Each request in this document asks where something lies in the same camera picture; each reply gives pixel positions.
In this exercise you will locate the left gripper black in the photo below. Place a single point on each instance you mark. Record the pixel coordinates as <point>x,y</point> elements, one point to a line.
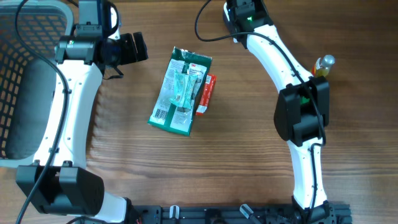
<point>132,55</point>

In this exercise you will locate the green 3M gloves package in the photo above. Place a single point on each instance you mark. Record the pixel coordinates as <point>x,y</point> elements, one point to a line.
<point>167,116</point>

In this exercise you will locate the red snack packet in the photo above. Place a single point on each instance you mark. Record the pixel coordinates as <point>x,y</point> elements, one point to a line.
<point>207,93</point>

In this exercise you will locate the yellow liquid bottle silver cap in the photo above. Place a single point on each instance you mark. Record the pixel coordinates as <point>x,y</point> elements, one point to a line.
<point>323,66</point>

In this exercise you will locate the light teal small packet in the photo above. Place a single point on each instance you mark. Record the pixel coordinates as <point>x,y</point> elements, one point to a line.
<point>183,89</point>

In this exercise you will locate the green lid white jar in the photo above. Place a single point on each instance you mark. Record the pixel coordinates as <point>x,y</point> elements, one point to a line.
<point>304,101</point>

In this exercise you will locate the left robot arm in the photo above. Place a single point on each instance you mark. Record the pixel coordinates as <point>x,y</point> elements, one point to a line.
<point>57,181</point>

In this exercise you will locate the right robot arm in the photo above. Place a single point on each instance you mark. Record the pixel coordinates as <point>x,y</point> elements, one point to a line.
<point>302,108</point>

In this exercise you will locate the white barcode scanner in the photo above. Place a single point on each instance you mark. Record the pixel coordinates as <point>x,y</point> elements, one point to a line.
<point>227,18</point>

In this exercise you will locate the grey plastic mesh basket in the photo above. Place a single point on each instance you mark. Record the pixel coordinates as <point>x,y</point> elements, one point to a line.
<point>28,83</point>

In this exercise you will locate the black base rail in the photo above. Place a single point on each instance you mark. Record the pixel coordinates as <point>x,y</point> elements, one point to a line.
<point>279,213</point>

